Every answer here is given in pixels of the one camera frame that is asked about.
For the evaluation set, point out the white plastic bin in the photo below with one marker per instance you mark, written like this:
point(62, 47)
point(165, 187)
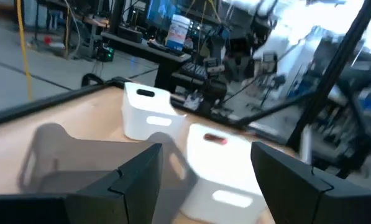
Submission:
point(141, 118)
point(222, 168)

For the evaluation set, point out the black computer desk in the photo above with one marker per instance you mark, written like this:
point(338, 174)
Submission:
point(160, 57)

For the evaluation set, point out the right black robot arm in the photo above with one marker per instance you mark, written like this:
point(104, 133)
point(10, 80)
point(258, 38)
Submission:
point(216, 90)

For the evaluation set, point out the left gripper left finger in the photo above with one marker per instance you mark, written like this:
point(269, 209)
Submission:
point(135, 193)

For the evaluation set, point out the black aluminium table frame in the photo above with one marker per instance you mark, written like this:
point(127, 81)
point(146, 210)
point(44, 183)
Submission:
point(33, 107)

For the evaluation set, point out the white blue tub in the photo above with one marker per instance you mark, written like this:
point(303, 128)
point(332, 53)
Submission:
point(177, 32)

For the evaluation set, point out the black box green light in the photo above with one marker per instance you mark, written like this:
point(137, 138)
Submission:
point(104, 53)

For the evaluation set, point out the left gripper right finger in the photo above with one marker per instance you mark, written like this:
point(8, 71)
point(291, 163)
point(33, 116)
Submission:
point(291, 193)

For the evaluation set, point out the grey translucent plastic bin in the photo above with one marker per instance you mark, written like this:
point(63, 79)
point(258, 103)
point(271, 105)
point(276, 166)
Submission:
point(79, 155)

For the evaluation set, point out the black backlit keyboard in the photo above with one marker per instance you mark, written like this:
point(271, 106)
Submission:
point(193, 71)

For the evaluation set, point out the computer monitor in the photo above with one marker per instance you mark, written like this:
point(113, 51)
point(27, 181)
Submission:
point(160, 12)

